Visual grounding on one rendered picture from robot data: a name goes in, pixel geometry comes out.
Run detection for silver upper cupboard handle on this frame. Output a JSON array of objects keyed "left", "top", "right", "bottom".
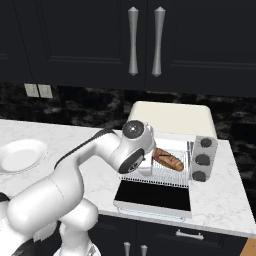
[
  {"left": 127, "top": 6, "right": 140, "bottom": 76},
  {"left": 151, "top": 6, "right": 166, "bottom": 78}
]

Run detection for cream toaster oven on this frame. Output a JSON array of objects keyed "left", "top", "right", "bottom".
[{"left": 123, "top": 100, "right": 219, "bottom": 188}]

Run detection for wire oven rack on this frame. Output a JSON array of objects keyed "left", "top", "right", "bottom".
[{"left": 119, "top": 149, "right": 192, "bottom": 190}]

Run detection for black upper cupboard door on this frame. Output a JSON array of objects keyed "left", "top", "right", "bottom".
[
  {"left": 31, "top": 0, "right": 147, "bottom": 91},
  {"left": 0, "top": 0, "right": 34, "bottom": 84},
  {"left": 145, "top": 0, "right": 256, "bottom": 99}
]

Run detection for black cupboard door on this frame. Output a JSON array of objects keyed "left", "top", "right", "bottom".
[
  {"left": 0, "top": 0, "right": 34, "bottom": 84},
  {"left": 87, "top": 214, "right": 138, "bottom": 256},
  {"left": 145, "top": 0, "right": 256, "bottom": 99},
  {"left": 31, "top": 0, "right": 147, "bottom": 91}
]

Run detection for black drawer front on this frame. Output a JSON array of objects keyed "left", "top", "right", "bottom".
[{"left": 136, "top": 220, "right": 250, "bottom": 256}]

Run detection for beige wall outlet plate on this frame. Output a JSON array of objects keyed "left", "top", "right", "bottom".
[
  {"left": 23, "top": 83, "right": 40, "bottom": 99},
  {"left": 37, "top": 83, "right": 54, "bottom": 100}
]

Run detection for toaster oven glass door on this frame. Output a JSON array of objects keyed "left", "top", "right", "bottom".
[{"left": 112, "top": 179, "right": 195, "bottom": 223}]

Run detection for dark toaster oven knob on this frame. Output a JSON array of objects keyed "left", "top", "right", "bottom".
[
  {"left": 192, "top": 170, "right": 208, "bottom": 183},
  {"left": 195, "top": 153, "right": 211, "bottom": 167},
  {"left": 200, "top": 137, "right": 214, "bottom": 149}
]

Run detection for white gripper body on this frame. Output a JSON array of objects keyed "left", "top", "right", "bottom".
[{"left": 136, "top": 157, "right": 155, "bottom": 178}]

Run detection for black lower cupboard door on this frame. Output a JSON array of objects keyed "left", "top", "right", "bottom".
[{"left": 87, "top": 214, "right": 138, "bottom": 256}]

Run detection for white round plate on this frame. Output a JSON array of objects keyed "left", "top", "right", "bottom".
[{"left": 0, "top": 138, "right": 49, "bottom": 175}]

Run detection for brown baguette bread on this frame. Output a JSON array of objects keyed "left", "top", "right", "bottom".
[{"left": 152, "top": 147, "right": 185, "bottom": 173}]

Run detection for silver drawer handle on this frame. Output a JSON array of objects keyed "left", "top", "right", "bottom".
[{"left": 175, "top": 228, "right": 205, "bottom": 241}]

